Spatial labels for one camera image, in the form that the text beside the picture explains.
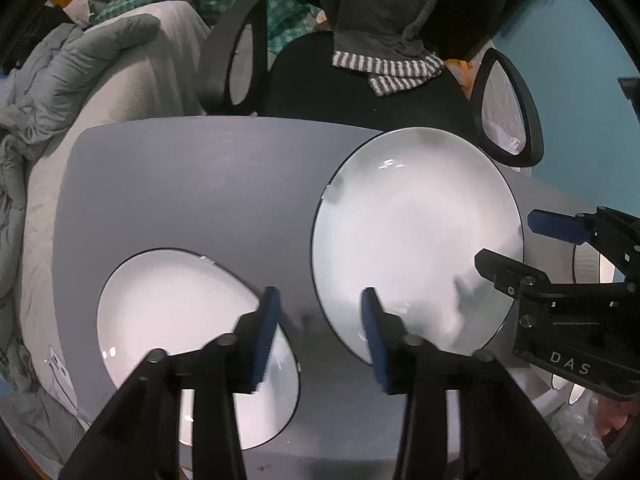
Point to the white plate with black rim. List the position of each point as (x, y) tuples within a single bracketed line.
[(415, 220), (175, 300)]

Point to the grey cloth with striped hem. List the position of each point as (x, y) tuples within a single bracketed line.
[(380, 10)]

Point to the white power strip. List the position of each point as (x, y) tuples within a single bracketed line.
[(56, 360)]

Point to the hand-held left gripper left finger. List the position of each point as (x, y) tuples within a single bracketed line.
[(265, 332)]

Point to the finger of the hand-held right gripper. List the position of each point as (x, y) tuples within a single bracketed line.
[(552, 225), (500, 267)]

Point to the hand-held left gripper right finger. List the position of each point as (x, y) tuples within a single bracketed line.
[(375, 332)]

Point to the grey duvet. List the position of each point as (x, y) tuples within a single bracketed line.
[(75, 70)]

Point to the clear plastic bag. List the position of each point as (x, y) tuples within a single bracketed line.
[(575, 435)]

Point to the black office chair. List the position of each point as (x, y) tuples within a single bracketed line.
[(310, 85)]

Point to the person's right hand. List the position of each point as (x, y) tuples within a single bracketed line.
[(615, 416)]

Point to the beige woven rug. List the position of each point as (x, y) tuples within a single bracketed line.
[(500, 105)]

